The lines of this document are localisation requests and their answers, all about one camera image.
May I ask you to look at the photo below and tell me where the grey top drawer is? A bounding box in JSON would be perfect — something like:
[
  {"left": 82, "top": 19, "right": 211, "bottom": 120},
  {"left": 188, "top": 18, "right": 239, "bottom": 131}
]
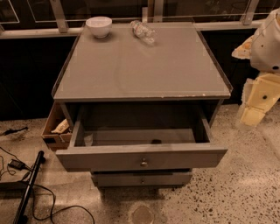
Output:
[{"left": 56, "top": 103, "right": 227, "bottom": 172}]

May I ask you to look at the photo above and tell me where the grey drawer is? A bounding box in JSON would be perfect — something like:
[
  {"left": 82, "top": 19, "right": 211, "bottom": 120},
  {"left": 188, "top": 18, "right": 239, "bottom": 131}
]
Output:
[
  {"left": 56, "top": 103, "right": 227, "bottom": 172},
  {"left": 92, "top": 171, "right": 193, "bottom": 187}
]

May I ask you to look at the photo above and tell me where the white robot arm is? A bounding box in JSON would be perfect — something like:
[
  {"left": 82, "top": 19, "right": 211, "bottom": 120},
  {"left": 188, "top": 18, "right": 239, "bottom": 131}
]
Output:
[{"left": 232, "top": 9, "right": 280, "bottom": 127}]

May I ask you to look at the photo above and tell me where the grey drawer cabinet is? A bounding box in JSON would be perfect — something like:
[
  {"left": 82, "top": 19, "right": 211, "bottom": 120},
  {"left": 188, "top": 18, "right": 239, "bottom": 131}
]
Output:
[{"left": 52, "top": 23, "right": 232, "bottom": 175}]

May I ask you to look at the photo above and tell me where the grey lower drawer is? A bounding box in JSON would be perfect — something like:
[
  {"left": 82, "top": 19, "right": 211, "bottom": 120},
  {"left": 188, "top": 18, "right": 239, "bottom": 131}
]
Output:
[{"left": 92, "top": 171, "right": 193, "bottom": 187}]

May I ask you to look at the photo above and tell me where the white item in drawer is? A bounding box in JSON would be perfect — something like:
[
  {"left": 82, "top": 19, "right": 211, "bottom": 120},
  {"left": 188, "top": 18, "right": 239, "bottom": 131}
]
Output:
[{"left": 84, "top": 133, "right": 93, "bottom": 146}]

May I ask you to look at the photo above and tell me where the clear plastic water bottle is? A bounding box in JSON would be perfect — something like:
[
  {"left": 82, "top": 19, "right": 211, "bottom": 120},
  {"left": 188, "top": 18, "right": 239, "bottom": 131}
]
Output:
[{"left": 130, "top": 20, "right": 156, "bottom": 45}]

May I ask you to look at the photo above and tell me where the metal window railing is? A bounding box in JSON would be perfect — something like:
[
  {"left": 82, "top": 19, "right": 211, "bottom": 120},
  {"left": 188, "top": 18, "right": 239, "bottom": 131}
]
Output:
[{"left": 0, "top": 0, "right": 280, "bottom": 40}]

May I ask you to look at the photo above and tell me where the white ceramic bowl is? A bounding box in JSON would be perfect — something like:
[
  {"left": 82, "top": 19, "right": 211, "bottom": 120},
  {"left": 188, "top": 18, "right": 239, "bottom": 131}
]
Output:
[{"left": 86, "top": 17, "right": 112, "bottom": 38}]

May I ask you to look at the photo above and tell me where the white packet in box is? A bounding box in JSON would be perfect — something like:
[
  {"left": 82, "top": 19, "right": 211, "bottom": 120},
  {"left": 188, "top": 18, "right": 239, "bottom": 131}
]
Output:
[{"left": 52, "top": 119, "right": 69, "bottom": 134}]

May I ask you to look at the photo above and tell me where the brown cardboard box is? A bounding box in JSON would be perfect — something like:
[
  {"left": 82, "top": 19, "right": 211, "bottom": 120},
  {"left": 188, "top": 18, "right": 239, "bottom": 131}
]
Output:
[{"left": 42, "top": 103, "right": 72, "bottom": 151}]

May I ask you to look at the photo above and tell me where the black power adapter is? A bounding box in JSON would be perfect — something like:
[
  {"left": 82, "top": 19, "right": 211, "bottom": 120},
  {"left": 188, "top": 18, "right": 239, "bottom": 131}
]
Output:
[{"left": 8, "top": 159, "right": 25, "bottom": 171}]

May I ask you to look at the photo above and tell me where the black pole stand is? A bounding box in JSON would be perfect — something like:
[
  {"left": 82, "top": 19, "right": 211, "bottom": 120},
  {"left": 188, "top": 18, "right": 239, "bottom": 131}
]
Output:
[{"left": 13, "top": 150, "right": 46, "bottom": 224}]

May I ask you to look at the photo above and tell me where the black floor cable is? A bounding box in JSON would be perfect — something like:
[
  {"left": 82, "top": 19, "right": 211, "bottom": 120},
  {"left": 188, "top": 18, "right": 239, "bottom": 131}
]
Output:
[{"left": 28, "top": 183, "right": 96, "bottom": 224}]

